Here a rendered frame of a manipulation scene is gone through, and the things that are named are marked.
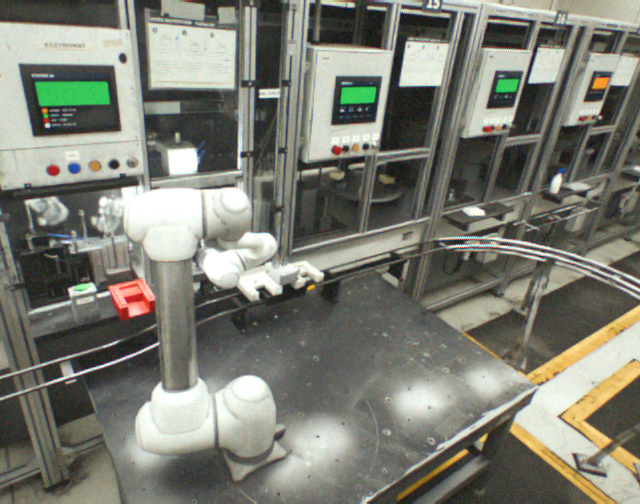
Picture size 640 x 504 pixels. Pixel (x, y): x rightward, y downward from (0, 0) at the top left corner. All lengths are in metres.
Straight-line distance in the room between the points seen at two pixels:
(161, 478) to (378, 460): 0.67
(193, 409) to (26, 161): 0.90
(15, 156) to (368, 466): 1.44
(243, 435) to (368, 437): 0.46
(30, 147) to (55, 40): 0.32
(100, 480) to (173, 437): 1.10
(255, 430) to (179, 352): 0.32
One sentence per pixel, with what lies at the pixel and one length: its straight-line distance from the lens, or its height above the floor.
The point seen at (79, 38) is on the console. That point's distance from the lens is 1.62.
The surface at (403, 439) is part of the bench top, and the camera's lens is 1.70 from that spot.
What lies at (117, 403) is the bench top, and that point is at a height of 0.68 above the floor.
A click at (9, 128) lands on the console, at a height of 1.55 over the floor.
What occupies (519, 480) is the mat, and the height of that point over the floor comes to 0.01.
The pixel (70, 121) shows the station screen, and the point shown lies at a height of 1.57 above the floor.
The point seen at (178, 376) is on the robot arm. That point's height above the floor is 1.02.
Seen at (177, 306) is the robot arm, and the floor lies 1.22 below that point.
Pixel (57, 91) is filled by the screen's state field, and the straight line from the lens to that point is 1.60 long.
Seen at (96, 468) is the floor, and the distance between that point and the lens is 2.53.
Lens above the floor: 1.94
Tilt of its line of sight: 28 degrees down
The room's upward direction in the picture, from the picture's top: 6 degrees clockwise
